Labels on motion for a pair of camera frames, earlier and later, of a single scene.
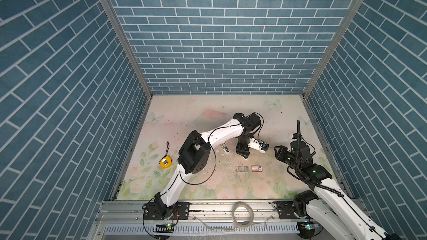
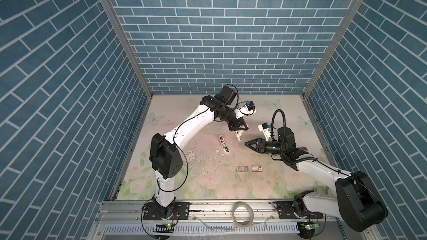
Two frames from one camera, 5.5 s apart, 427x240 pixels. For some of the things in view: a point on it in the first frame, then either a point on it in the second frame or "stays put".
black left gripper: [243, 150] → [235, 125]
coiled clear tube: [251, 211] stays put
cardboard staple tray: [242, 168] stays put
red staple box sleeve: [257, 168] stays put
